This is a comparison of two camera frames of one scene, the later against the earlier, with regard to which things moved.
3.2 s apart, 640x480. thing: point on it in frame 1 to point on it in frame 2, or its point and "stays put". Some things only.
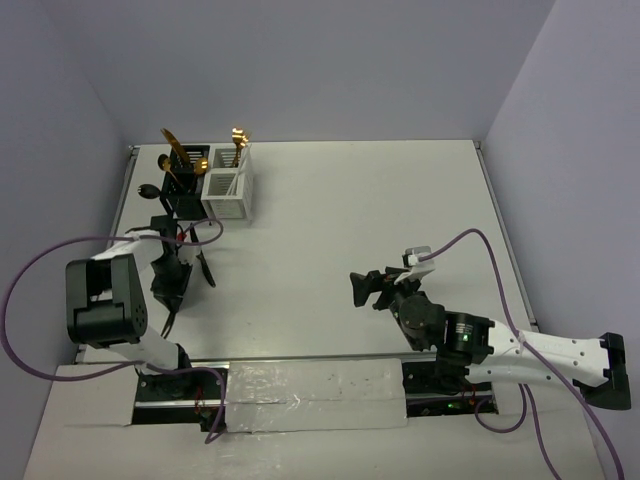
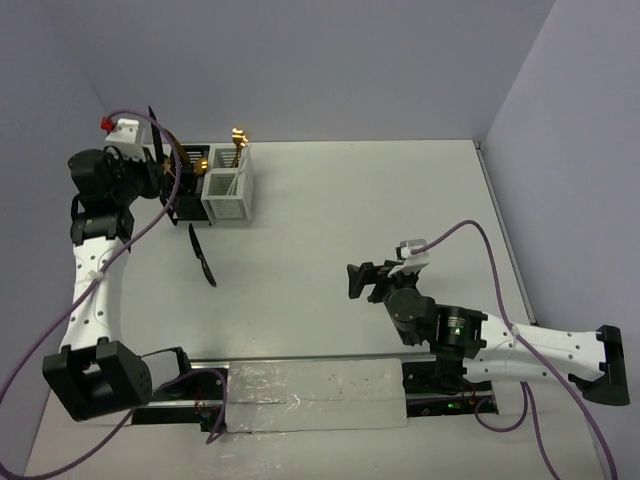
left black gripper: x=170 y=296 to x=151 y=171
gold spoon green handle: x=201 y=165 stays put
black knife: x=169 y=324 to x=156 y=140
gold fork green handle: x=240 y=141 stays put
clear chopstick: x=233 y=183 stays put
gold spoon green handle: x=166 y=164 stays put
